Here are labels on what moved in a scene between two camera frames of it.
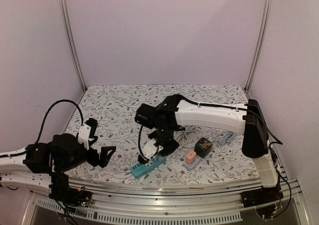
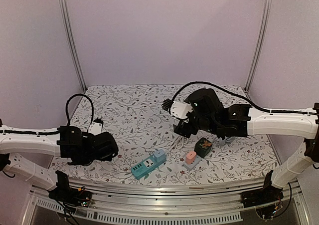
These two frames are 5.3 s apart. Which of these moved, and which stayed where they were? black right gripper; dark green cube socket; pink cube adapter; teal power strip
Moved: black right gripper
Stayed: dark green cube socket; pink cube adapter; teal power strip
